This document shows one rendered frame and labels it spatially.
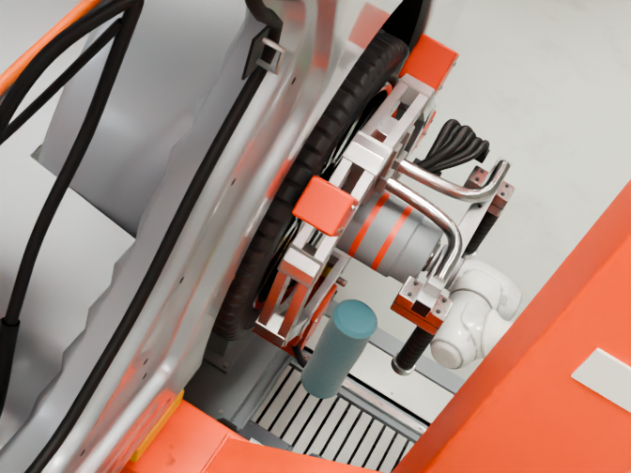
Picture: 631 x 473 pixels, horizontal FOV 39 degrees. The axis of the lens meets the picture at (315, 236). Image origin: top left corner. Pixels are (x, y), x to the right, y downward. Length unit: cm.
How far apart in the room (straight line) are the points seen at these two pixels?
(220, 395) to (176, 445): 59
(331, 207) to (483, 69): 237
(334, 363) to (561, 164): 186
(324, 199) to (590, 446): 59
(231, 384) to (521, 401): 131
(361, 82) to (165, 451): 70
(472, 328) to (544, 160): 166
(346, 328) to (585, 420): 83
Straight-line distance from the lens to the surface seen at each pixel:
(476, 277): 196
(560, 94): 377
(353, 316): 172
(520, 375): 92
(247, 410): 225
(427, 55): 166
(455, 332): 184
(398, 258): 166
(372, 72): 151
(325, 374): 183
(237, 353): 221
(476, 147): 169
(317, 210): 137
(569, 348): 87
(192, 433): 159
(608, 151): 365
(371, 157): 145
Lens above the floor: 210
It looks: 49 degrees down
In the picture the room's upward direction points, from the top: 24 degrees clockwise
